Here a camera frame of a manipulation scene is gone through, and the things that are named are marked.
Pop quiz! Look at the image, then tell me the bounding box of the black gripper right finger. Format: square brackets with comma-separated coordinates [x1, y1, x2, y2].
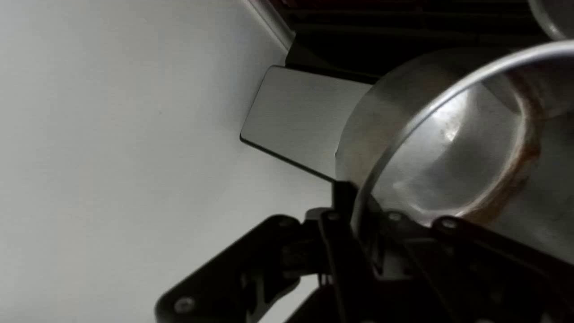
[381, 212, 574, 323]

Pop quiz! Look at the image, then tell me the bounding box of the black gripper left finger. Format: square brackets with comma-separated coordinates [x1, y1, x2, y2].
[154, 216, 319, 323]

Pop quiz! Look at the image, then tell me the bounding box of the small silver saucepan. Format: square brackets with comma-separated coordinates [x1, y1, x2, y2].
[335, 41, 574, 262]

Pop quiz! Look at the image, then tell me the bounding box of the black stainless gas stove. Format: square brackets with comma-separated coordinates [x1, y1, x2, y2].
[240, 0, 572, 180]

